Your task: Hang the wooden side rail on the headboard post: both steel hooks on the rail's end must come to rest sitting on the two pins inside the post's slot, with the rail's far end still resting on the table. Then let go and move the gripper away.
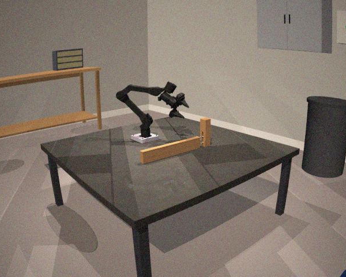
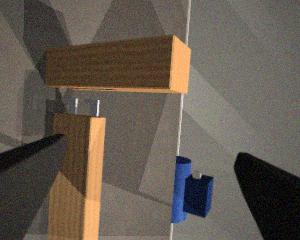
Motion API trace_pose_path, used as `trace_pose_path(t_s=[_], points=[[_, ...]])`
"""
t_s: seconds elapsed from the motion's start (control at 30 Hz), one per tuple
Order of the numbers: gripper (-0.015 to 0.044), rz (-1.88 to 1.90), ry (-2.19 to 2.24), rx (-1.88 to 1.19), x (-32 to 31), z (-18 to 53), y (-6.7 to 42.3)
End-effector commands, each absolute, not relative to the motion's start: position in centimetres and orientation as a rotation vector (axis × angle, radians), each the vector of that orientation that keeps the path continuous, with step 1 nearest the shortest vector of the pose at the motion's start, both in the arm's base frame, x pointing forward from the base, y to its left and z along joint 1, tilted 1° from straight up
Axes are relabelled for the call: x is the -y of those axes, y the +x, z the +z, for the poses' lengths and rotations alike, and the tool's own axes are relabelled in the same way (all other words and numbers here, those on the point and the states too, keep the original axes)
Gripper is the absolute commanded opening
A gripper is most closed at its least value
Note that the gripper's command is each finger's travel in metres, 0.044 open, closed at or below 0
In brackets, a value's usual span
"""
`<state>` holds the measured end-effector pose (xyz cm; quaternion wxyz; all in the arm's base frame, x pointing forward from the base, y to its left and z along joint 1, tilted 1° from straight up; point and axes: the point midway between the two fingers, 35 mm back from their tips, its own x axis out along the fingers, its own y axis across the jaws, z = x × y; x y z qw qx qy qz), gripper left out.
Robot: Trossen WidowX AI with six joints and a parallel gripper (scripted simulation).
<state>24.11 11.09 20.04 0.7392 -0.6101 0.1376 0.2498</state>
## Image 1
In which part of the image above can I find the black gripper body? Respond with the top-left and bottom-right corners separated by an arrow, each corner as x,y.
166,93 -> 185,118

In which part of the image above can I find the brown wooden block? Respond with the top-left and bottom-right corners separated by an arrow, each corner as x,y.
200,117 -> 210,147

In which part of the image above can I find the light brown wooden board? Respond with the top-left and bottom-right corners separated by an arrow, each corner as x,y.
140,136 -> 202,164

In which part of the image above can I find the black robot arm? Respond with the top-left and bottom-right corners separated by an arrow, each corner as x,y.
116,81 -> 177,138

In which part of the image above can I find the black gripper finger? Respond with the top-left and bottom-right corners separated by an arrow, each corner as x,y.
179,96 -> 189,108
172,111 -> 184,118

